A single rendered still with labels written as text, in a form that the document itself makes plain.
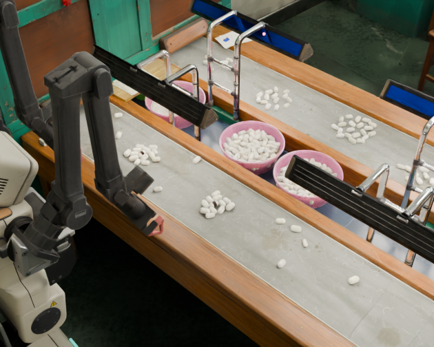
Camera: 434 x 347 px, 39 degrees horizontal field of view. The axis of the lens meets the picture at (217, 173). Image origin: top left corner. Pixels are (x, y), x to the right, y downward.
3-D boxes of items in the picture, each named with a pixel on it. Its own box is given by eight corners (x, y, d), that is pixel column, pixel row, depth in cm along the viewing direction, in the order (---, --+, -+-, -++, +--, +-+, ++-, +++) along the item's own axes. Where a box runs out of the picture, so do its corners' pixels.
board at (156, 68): (125, 102, 271) (125, 100, 270) (103, 89, 278) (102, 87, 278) (178, 71, 289) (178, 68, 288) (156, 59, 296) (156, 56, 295)
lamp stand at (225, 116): (238, 129, 271) (239, 40, 240) (204, 111, 281) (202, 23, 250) (265, 110, 281) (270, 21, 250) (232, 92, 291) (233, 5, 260)
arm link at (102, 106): (65, 57, 142) (91, 76, 136) (86, 48, 144) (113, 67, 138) (92, 191, 171) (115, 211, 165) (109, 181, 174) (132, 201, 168)
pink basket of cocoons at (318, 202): (313, 226, 229) (315, 208, 223) (257, 192, 243) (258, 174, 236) (353, 188, 244) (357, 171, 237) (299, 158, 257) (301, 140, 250)
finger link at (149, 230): (158, 215, 189) (145, 202, 181) (173, 227, 185) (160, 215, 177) (143, 231, 188) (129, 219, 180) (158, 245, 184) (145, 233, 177)
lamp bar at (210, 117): (203, 131, 213) (202, 113, 208) (88, 64, 244) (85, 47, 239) (219, 120, 217) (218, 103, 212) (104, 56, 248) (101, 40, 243)
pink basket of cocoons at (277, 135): (272, 187, 244) (273, 169, 238) (209, 171, 251) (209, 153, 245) (291, 146, 262) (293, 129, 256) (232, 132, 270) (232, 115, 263)
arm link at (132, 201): (105, 197, 172) (117, 208, 169) (122, 178, 173) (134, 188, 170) (117, 206, 178) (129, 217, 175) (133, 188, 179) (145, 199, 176)
